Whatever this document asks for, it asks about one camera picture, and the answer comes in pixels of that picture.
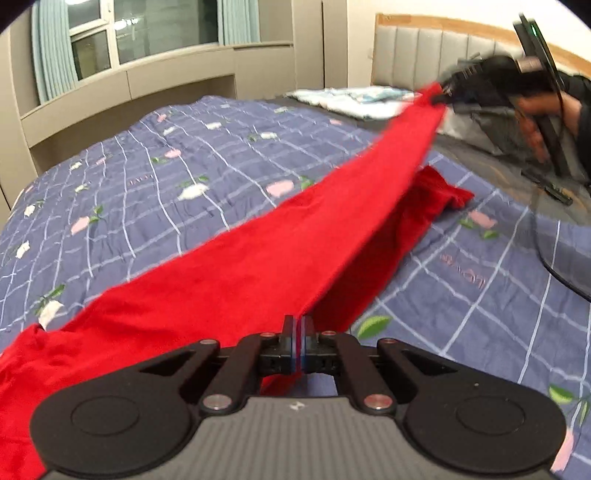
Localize blue checked floral quilt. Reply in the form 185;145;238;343
0;95;591;474

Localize beige window cabinet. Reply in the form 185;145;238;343
0;0;298;204

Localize grey pillow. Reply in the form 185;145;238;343
436;104;511;157

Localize red pants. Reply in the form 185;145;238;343
0;83;476;480

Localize window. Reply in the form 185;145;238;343
67;0;221;79

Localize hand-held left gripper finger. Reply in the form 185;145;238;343
137;315;301;415
300;315;459;414

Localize white floral pillow cloth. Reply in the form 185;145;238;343
288;87;423;120

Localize person's right forearm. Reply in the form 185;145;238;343
558;73;591;139

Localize black cable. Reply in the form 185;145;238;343
531;198;591;303

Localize person's right hand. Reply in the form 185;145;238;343
515;93;583;161

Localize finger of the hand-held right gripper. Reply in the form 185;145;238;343
434;76;462;106

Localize light blue curtain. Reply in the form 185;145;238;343
216;0;260;46
30;0;80;105

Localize grey padded headboard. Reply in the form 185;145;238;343
370;13;591;93

